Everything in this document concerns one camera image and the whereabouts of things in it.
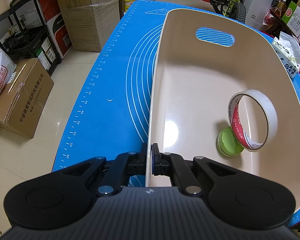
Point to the beige plastic storage bin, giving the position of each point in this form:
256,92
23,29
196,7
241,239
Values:
202,61

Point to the black metal shelf rack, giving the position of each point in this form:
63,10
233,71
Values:
22,42

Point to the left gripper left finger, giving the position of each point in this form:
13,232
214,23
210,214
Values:
127,169

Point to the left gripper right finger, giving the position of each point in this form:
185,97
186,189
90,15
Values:
177,170

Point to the red white appliance box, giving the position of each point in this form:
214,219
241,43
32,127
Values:
56,26

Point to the white tissue pack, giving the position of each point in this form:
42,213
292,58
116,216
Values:
288,50

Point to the green white product box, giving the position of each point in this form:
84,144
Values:
292,18

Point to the large stacked cardboard box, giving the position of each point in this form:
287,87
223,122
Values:
89,22

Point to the cardboard box on floor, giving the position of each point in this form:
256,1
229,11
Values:
24,97

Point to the white double-sided tape roll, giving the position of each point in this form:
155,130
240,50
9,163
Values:
235,123

